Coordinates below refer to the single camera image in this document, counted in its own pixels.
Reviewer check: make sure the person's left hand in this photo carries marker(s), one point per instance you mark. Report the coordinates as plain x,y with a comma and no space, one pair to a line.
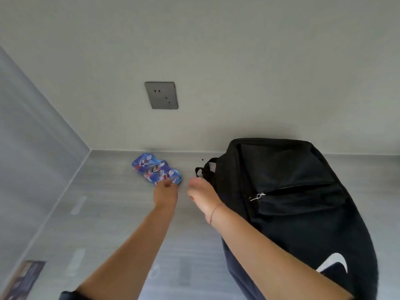
165,193

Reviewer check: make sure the person's right hand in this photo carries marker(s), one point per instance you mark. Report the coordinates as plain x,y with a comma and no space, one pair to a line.
204,196

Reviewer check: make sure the blue cartoon pencil tin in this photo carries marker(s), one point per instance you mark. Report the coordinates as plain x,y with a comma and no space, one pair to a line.
154,168

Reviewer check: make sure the black backpack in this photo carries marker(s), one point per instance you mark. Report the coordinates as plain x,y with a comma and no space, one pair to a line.
297,199

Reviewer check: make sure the person's left forearm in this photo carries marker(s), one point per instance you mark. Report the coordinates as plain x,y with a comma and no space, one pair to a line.
125,256

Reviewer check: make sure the person's right forearm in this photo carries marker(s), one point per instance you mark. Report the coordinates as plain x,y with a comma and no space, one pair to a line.
275,259

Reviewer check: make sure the person's black top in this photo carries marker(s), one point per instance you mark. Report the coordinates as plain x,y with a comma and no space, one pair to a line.
70,296

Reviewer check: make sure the dark blue card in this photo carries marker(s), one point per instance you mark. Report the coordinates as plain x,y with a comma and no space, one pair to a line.
23,279

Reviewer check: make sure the grey wall socket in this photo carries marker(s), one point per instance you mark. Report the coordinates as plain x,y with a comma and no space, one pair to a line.
161,95

